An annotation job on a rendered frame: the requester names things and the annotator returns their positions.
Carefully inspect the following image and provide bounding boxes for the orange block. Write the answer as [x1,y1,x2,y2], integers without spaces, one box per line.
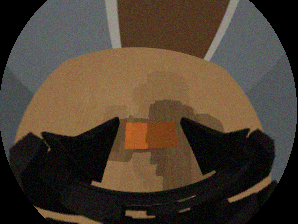
[124,121,178,149]

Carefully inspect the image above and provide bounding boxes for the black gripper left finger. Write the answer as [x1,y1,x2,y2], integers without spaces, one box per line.
[41,116,120,183]

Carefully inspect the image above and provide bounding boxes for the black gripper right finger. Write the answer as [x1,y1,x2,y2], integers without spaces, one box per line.
[180,117,250,176]

